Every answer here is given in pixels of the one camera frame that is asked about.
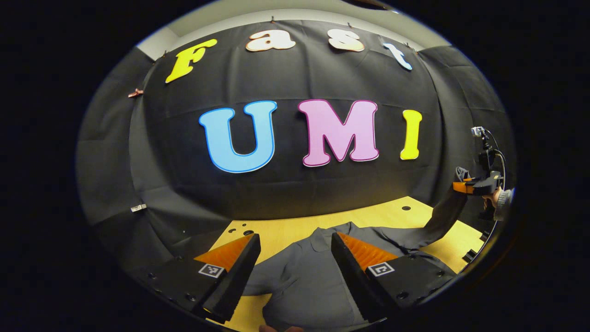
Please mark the copper-coloured clip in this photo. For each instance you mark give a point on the copper-coloured clip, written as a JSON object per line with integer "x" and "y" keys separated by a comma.
{"x": 136, "y": 93}

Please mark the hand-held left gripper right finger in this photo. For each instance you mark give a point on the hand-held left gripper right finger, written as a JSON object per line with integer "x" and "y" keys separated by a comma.
{"x": 352, "y": 276}

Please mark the black table edge bracket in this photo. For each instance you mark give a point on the black table edge bracket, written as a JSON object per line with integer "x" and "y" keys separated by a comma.
{"x": 484, "y": 235}
{"x": 470, "y": 255}

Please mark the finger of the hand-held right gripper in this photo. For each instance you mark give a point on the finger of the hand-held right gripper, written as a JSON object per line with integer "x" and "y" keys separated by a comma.
{"x": 462, "y": 186}

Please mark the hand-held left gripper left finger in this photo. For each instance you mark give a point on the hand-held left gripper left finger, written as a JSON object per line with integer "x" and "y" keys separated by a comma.
{"x": 239, "y": 276}

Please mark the grey collared shirt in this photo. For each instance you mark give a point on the grey collared shirt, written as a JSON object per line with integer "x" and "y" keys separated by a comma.
{"x": 313, "y": 286}

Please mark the small white tag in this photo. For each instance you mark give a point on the small white tag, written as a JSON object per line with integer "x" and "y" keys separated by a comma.
{"x": 138, "y": 208}

